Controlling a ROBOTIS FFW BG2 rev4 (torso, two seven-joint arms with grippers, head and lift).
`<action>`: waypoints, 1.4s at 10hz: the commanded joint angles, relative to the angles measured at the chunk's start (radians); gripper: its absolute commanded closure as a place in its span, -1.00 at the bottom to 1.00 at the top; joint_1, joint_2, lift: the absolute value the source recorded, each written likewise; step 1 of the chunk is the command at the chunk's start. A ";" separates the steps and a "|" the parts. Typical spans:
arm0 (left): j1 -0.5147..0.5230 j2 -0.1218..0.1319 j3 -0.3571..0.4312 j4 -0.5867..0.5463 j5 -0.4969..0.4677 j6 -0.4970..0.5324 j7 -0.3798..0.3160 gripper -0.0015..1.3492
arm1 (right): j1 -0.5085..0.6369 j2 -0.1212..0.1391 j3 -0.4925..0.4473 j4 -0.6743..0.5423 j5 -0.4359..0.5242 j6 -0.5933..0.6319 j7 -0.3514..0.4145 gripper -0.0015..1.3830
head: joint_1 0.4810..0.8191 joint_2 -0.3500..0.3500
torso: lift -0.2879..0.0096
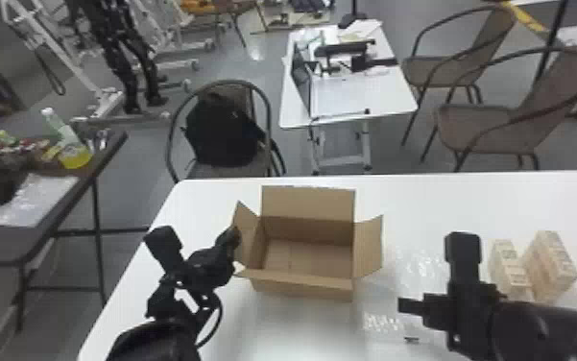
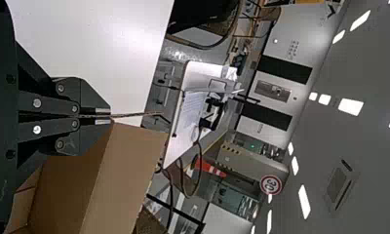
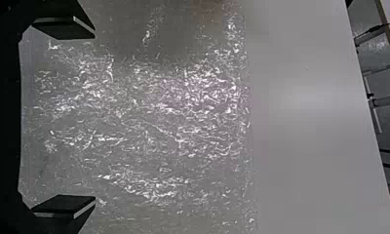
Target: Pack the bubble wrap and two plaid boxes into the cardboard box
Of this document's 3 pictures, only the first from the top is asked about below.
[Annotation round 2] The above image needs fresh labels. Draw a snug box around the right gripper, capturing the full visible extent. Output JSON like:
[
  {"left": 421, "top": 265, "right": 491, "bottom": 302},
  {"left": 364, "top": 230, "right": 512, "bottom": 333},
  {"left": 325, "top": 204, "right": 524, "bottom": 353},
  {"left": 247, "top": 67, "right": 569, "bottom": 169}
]
[{"left": 397, "top": 294, "right": 451, "bottom": 331}]

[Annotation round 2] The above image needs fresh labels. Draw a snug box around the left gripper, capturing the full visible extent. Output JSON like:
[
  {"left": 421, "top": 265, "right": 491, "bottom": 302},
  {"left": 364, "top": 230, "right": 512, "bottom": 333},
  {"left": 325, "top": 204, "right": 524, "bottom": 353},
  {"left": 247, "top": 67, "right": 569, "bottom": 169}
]
[{"left": 179, "top": 225, "right": 243, "bottom": 297}]

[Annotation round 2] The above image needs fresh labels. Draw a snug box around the clear plastic bag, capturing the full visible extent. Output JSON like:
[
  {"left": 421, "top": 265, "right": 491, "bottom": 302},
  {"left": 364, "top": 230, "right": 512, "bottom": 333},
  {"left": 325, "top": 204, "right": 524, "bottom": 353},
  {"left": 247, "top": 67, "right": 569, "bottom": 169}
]
[{"left": 360, "top": 247, "right": 451, "bottom": 345}]

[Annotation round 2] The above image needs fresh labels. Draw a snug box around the cardboard box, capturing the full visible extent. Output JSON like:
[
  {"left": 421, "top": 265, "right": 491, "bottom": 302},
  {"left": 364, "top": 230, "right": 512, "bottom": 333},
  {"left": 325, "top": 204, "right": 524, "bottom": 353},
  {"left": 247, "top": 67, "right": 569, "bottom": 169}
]
[{"left": 231, "top": 184, "right": 385, "bottom": 303}]

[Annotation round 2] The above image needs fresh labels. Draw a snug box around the black backpack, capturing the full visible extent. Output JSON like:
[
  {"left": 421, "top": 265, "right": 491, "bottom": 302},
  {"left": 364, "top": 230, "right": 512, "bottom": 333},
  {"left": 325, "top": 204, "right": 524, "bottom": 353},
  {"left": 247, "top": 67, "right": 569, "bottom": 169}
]
[{"left": 184, "top": 91, "right": 268, "bottom": 169}]

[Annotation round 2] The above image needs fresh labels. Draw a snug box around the black metal chair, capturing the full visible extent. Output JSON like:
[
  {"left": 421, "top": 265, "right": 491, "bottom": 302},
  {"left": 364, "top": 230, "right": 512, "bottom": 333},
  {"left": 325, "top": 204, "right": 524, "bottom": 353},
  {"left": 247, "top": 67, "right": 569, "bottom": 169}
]
[{"left": 165, "top": 79, "right": 288, "bottom": 183}]

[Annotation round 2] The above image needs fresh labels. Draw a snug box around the black laptop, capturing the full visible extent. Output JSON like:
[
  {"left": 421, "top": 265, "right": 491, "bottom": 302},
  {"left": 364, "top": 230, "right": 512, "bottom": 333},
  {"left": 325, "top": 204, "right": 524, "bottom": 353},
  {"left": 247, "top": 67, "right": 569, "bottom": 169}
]
[{"left": 289, "top": 41, "right": 316, "bottom": 116}]

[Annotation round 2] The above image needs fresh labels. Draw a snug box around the yellow bottle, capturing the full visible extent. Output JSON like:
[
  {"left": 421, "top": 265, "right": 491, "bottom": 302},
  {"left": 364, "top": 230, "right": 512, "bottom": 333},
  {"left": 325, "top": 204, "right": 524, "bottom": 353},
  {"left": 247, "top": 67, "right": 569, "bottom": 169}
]
[{"left": 40, "top": 107, "right": 93, "bottom": 171}]

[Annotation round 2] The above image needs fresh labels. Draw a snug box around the white side table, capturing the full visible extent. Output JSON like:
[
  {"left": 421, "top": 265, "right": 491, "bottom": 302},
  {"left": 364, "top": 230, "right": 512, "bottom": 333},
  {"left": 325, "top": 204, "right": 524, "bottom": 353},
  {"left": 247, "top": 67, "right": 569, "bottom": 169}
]
[{"left": 277, "top": 19, "right": 420, "bottom": 176}]

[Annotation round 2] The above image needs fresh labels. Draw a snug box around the beige chair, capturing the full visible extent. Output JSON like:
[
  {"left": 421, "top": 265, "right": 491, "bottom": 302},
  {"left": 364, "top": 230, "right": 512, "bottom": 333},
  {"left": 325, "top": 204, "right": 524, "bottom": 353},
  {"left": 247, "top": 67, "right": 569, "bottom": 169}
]
[
  {"left": 420, "top": 45, "right": 577, "bottom": 174},
  {"left": 399, "top": 5, "right": 519, "bottom": 148}
]

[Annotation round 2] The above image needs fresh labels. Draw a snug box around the dark side table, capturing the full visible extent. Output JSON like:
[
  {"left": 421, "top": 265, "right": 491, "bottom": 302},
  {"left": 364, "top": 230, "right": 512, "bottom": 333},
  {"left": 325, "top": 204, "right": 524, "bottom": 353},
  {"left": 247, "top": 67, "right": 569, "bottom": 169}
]
[{"left": 0, "top": 128, "right": 130, "bottom": 334}]

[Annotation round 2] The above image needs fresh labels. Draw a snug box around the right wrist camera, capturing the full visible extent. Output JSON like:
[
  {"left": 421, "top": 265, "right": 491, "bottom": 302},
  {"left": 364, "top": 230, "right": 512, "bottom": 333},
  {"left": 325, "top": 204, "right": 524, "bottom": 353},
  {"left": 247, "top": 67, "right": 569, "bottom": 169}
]
[{"left": 444, "top": 230, "right": 484, "bottom": 287}]

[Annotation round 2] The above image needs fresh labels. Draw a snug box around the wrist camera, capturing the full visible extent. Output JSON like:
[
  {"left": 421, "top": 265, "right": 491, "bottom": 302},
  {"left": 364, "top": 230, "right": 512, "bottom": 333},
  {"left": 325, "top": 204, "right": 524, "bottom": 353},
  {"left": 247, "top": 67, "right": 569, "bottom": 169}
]
[
  {"left": 444, "top": 230, "right": 484, "bottom": 287},
  {"left": 143, "top": 225, "right": 185, "bottom": 276}
]

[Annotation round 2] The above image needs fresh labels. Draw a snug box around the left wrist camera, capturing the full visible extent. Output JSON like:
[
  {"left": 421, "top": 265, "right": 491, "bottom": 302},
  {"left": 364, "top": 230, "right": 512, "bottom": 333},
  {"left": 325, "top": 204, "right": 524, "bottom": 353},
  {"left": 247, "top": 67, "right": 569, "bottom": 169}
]
[{"left": 143, "top": 225, "right": 185, "bottom": 276}]

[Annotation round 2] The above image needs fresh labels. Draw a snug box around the black cable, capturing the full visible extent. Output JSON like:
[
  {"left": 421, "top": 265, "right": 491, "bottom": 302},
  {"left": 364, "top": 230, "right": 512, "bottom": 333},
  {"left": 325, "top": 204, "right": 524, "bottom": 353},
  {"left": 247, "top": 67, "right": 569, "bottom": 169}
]
[{"left": 193, "top": 291, "right": 225, "bottom": 350}]

